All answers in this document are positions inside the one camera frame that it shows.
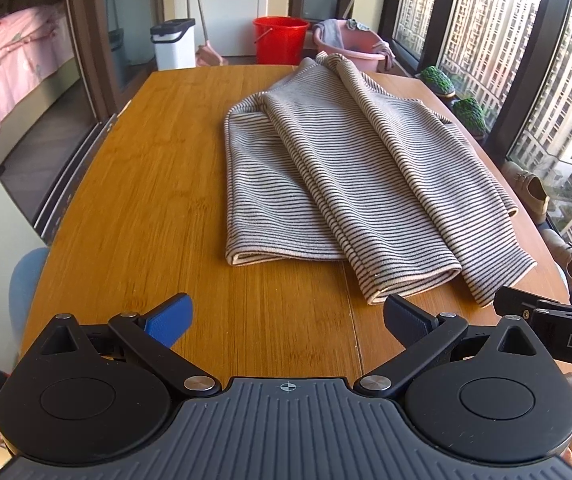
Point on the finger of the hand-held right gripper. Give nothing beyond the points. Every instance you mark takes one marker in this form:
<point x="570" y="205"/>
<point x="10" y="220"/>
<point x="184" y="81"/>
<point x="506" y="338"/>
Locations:
<point x="521" y="300"/>

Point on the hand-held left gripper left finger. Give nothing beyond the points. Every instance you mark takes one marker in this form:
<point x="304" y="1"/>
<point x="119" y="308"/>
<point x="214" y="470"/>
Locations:
<point x="168" y="317"/>

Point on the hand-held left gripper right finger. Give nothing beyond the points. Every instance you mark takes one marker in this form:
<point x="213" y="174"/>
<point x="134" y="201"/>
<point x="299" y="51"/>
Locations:
<point x="408" y="317"/>

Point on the striped long-sleeve shirt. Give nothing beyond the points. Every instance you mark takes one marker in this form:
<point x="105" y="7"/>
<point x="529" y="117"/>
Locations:
<point x="341" y="160"/>

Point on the beige leather shoe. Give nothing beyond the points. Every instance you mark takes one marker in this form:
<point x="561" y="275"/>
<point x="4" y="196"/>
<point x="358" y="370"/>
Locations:
<point x="568" y="257"/>
<point x="528" y="190"/>

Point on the light blue chair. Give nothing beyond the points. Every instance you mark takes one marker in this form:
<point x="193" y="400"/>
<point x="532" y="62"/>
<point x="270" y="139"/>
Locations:
<point x="28" y="290"/>

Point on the green fuzzy slipper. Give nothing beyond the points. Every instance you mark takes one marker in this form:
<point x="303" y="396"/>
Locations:
<point x="470" y="117"/>
<point x="438" y="82"/>

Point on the pink rag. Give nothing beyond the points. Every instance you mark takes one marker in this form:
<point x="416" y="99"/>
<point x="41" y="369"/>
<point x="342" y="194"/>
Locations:
<point x="385" y="55"/>

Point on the white trash bin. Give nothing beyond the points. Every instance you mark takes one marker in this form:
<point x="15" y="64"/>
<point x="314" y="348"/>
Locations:
<point x="173" y="47"/>

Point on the pink plastic basin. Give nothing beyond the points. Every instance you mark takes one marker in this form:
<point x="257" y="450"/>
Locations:
<point x="353" y="50"/>

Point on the grey cloth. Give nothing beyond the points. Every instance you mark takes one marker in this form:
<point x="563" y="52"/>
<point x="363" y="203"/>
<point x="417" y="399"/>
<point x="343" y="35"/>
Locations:
<point x="330" y="32"/>

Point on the red plastic bucket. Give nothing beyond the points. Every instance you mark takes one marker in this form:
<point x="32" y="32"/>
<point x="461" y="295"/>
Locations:
<point x="280" y="40"/>

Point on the pink floral duvet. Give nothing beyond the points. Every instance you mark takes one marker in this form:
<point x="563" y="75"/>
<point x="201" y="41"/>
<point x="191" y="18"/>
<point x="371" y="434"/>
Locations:
<point x="11" y="60"/>

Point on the pink broom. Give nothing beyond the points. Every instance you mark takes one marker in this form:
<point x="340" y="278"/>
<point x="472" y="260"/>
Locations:
<point x="200" y="10"/>

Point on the brown sliding door frame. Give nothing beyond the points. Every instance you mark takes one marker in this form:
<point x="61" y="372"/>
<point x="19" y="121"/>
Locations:
<point x="86" y="35"/>

